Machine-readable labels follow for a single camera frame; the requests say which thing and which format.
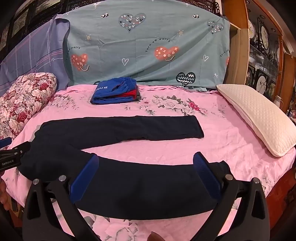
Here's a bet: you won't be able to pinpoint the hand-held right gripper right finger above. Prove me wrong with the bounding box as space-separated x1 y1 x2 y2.
192 152 275 241

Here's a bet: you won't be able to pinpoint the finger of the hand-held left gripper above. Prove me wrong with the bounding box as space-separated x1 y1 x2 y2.
0 137 31 159

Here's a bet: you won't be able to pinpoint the white quilted pillow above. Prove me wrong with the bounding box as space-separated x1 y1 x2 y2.
216 84 296 157

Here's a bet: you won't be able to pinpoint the folded blue pants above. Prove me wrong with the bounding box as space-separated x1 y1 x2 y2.
90 77 137 105

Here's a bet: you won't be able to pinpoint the wooden display cabinet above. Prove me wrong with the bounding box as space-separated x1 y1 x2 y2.
223 0 296 121

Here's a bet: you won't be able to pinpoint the pink floral bed sheet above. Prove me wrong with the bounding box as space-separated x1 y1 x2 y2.
1 84 296 241

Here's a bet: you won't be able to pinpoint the purple plaid sheet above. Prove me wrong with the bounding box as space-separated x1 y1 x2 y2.
0 19 70 96

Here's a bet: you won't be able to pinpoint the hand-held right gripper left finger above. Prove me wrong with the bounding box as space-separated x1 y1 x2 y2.
22 153 100 241

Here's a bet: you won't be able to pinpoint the dark navy pants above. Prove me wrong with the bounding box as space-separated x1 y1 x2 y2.
19 115 233 219

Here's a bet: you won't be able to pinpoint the teal heart print sheet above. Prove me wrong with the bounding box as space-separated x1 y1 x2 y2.
53 4 231 89

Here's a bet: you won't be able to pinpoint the folded red garment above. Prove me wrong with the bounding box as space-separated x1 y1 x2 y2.
110 89 138 102

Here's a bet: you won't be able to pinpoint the dark carved wooden screen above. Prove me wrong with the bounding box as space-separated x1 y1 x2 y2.
0 0 64 55

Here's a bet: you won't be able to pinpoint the red floral bolster pillow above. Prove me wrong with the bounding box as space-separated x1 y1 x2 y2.
0 72 57 141

